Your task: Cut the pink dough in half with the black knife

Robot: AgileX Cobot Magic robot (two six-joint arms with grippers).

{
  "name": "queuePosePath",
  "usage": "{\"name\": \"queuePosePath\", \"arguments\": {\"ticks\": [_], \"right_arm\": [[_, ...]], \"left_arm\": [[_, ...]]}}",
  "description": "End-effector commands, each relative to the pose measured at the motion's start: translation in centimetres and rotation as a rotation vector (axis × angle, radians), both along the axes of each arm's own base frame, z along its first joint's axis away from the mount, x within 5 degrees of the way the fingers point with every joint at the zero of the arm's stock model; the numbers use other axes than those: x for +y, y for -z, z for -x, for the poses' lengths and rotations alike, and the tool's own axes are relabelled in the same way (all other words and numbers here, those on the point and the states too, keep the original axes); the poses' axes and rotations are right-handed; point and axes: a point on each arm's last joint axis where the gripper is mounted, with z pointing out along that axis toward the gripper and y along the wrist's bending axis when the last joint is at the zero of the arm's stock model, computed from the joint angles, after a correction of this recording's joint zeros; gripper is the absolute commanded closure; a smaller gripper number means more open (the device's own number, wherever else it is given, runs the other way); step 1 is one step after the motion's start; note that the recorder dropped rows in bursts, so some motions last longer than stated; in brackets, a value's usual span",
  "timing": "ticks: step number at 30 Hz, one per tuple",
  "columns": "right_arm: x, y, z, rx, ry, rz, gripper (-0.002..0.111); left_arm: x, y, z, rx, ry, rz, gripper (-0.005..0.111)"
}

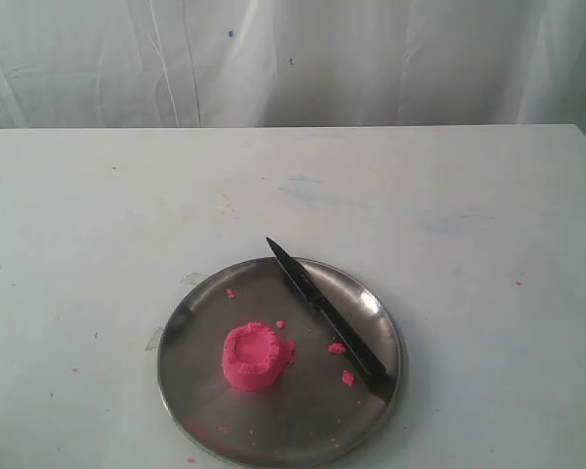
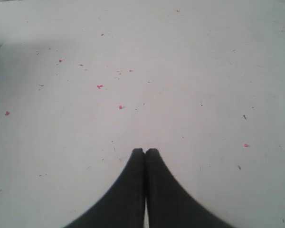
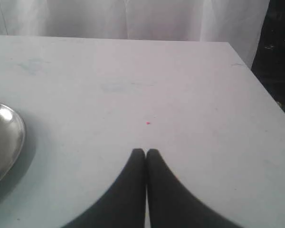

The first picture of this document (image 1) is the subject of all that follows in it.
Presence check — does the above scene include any pink clay lump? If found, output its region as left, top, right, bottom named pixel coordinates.
left=222, top=322, right=296, bottom=392

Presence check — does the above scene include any black kitchen knife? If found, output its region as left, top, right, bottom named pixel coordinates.
left=266, top=236, right=397, bottom=405

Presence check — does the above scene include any pink crumb near knife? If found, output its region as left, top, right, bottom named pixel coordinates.
left=328, top=342, right=347, bottom=356

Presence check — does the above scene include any round steel plate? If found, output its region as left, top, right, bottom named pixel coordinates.
left=157, top=257, right=403, bottom=468

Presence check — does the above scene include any pink crumb lower right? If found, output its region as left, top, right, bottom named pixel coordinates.
left=341, top=370, right=355, bottom=387

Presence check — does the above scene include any white backdrop curtain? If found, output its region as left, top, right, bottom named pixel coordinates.
left=0, top=1, right=586, bottom=128

